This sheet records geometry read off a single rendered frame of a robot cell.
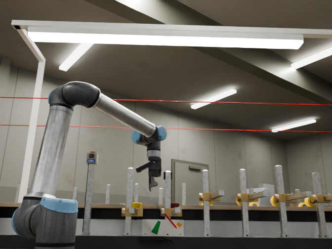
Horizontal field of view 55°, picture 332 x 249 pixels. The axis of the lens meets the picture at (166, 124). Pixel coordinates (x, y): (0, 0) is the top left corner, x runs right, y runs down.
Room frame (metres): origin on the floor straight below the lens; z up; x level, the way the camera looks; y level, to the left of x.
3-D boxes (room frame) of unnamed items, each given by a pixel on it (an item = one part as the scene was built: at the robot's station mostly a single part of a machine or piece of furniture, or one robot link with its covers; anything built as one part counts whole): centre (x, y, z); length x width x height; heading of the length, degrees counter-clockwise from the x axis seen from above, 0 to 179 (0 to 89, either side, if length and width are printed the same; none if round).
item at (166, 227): (2.09, 0.01, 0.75); 0.26 x 0.01 x 0.10; 92
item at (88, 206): (2.10, 0.49, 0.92); 0.05 x 0.04 x 0.45; 92
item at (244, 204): (2.13, -0.52, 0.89); 0.03 x 0.03 x 0.48; 2
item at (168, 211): (2.12, -0.04, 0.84); 0.13 x 0.06 x 0.05; 92
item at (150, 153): (2.03, 0.08, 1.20); 0.10 x 0.09 x 0.05; 2
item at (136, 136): (1.94, 0.15, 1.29); 0.12 x 0.12 x 0.09; 49
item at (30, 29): (2.44, 0.00, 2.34); 2.40 x 0.12 x 0.08; 92
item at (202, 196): (2.12, -0.29, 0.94); 0.13 x 0.06 x 0.05; 92
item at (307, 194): (2.08, -0.81, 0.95); 0.50 x 0.04 x 0.04; 2
